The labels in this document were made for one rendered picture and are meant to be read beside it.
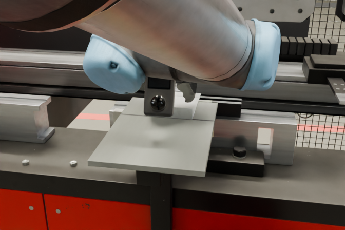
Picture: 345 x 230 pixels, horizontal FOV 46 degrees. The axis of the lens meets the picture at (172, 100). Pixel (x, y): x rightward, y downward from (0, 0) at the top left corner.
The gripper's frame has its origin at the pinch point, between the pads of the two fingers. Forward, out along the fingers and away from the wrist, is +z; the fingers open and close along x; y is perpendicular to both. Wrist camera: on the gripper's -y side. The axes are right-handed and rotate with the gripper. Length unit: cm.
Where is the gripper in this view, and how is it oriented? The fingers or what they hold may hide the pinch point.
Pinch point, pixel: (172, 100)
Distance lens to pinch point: 78.6
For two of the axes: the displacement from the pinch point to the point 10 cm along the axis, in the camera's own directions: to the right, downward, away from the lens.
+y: 1.3, -8.8, 4.5
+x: -9.9, -0.6, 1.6
